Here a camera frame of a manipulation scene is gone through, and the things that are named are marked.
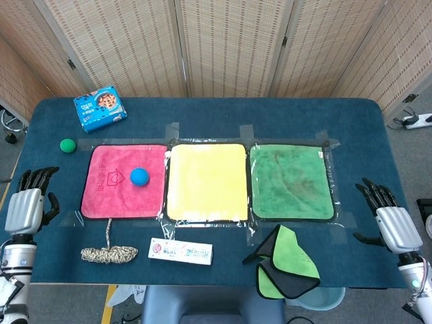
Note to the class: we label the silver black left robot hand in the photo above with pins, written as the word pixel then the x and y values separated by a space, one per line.
pixel 23 211

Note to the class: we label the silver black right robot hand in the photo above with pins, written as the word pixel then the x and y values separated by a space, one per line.
pixel 398 226

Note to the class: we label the blue ball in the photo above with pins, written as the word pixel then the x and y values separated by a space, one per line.
pixel 139 177

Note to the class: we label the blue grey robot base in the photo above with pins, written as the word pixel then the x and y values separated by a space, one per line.
pixel 202 303

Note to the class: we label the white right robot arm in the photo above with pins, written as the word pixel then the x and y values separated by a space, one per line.
pixel 413 273

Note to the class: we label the green ball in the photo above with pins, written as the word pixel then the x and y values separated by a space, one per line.
pixel 68 146

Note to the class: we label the pink cloth mat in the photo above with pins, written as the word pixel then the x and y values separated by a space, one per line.
pixel 111 199

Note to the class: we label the green cloth mat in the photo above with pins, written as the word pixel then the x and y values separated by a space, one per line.
pixel 290 182

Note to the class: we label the yellow cloth mat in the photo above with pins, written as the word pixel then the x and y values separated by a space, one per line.
pixel 206 182

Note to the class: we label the black box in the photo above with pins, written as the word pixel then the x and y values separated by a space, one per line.
pixel 425 209

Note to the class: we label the chrome stool base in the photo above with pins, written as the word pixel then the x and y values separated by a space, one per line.
pixel 9 138

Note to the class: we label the teal plastic bucket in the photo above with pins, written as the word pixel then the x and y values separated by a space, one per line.
pixel 324 298

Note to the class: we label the white power strip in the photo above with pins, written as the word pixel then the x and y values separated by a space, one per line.
pixel 418 119

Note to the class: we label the green grey folded cloth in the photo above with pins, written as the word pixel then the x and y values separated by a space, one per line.
pixel 290 256

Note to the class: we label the blue cookie box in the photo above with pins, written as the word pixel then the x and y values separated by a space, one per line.
pixel 99 108

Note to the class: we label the black metal screen hinge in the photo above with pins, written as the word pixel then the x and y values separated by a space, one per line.
pixel 284 41
pixel 410 98
pixel 71 64

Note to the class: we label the white crumpled cloth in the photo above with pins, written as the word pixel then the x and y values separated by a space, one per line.
pixel 130 293

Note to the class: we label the white pink toothpaste box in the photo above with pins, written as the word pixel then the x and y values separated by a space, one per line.
pixel 180 251

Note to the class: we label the dark blue table cover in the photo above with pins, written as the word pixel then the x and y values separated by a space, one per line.
pixel 236 118

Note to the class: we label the beige woven folding screen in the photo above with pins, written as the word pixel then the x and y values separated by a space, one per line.
pixel 236 50

